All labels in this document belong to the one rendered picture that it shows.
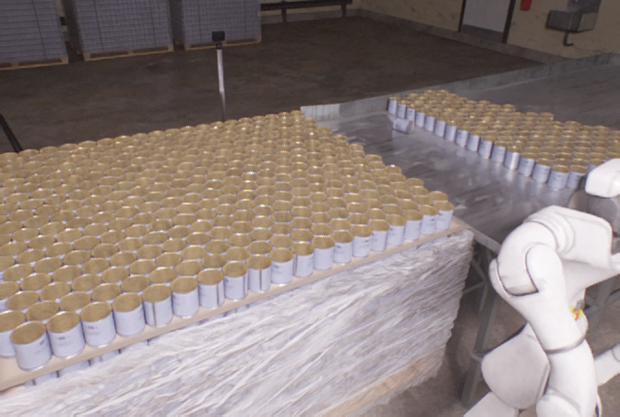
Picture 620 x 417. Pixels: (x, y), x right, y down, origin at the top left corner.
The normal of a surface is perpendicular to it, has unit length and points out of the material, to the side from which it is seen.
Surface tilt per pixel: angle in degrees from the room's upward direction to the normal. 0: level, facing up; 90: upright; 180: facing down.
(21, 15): 90
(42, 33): 90
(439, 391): 0
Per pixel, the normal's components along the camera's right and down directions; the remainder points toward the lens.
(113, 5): 0.57, 0.38
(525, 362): -0.79, 0.29
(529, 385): -0.64, 0.37
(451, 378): 0.02, -0.87
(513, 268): -0.88, -0.03
